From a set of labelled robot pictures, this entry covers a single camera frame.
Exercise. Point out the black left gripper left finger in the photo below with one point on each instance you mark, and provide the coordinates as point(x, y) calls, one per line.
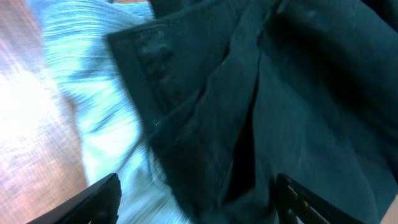
point(98, 204)

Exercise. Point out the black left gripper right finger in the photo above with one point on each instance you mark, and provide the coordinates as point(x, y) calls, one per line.
point(296, 204)

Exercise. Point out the black garment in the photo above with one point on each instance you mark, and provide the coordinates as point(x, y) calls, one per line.
point(199, 106)

